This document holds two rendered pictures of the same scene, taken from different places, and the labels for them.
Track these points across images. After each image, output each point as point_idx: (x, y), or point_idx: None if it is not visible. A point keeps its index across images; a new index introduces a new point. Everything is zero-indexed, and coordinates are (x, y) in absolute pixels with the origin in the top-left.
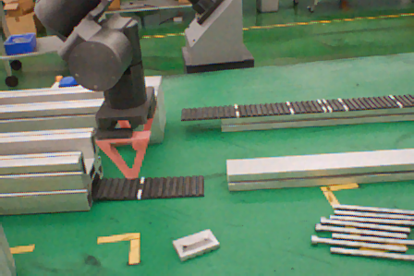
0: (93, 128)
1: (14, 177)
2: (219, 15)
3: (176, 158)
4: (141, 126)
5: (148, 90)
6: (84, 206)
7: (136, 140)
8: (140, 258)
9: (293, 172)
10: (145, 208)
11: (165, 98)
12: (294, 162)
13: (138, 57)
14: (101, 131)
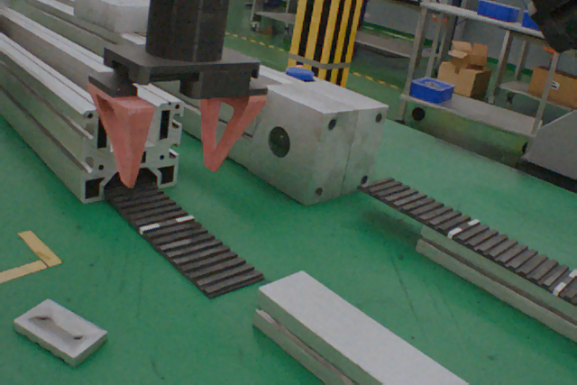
0: (180, 102)
1: (47, 105)
2: None
3: (284, 233)
4: (288, 158)
5: (242, 59)
6: (78, 191)
7: (115, 105)
8: (4, 283)
9: (370, 377)
10: (125, 248)
11: (419, 169)
12: (400, 364)
13: None
14: (105, 73)
